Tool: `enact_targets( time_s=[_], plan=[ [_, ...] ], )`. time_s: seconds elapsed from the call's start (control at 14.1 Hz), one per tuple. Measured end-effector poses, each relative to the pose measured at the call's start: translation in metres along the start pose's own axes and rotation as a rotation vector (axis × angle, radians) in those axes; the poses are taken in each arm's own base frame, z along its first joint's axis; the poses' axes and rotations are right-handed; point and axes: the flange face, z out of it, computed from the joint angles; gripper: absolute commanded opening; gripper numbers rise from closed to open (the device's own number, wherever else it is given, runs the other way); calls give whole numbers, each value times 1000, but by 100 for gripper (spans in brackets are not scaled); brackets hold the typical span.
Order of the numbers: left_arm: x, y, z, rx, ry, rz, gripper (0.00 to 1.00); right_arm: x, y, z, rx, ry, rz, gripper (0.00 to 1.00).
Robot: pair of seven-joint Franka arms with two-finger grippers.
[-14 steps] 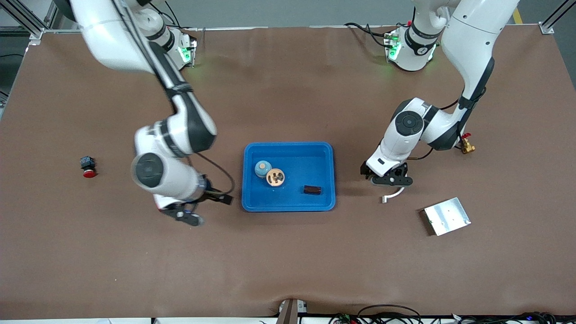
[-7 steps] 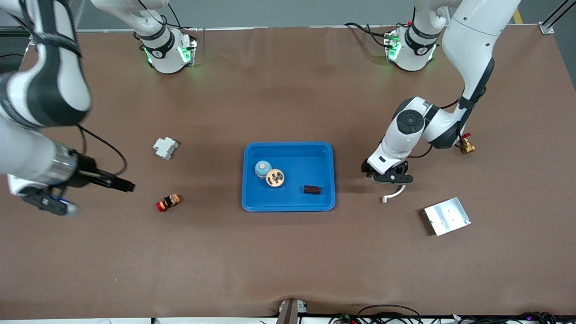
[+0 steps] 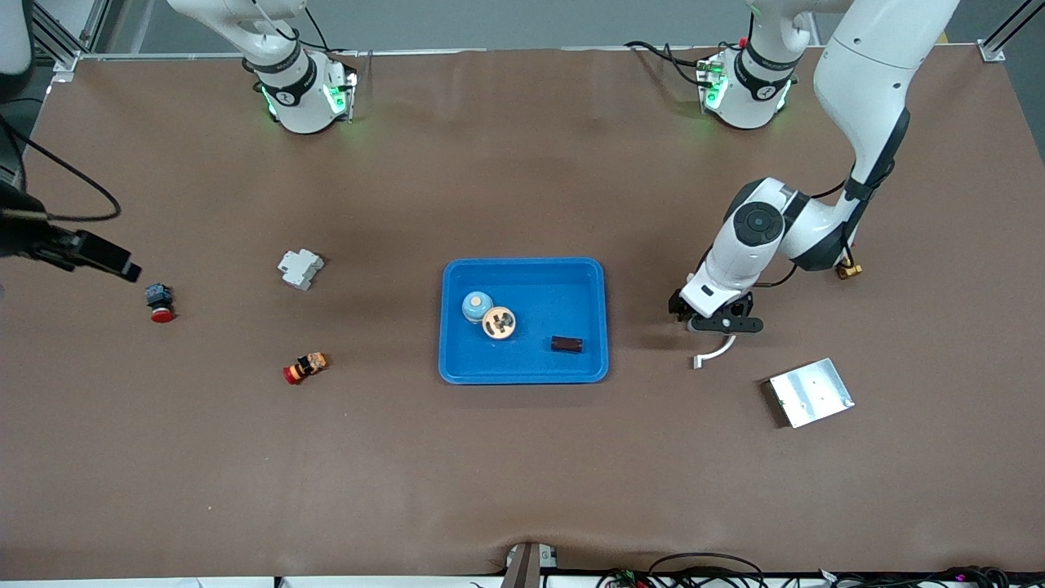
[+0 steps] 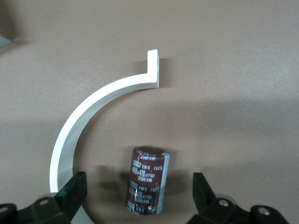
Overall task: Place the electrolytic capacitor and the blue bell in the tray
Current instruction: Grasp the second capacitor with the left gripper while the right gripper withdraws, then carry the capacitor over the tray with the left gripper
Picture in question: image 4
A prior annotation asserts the silver metal plate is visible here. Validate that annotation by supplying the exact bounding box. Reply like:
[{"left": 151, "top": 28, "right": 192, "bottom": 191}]
[{"left": 0, "top": 35, "right": 13, "bottom": 49}]

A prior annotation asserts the white curved bracket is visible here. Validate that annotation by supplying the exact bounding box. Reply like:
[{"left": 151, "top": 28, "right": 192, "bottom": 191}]
[{"left": 50, "top": 49, "right": 161, "bottom": 224}]

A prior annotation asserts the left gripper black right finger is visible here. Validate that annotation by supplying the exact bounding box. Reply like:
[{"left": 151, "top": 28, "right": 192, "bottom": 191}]
[{"left": 190, "top": 172, "right": 288, "bottom": 224}]

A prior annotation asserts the brown electrolytic capacitor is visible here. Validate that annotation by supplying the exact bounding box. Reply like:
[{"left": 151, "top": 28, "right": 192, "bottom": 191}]
[{"left": 125, "top": 146, "right": 171, "bottom": 217}]

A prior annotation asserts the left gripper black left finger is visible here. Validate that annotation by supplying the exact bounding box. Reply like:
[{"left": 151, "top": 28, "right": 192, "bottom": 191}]
[{"left": 0, "top": 171, "right": 87, "bottom": 224}]

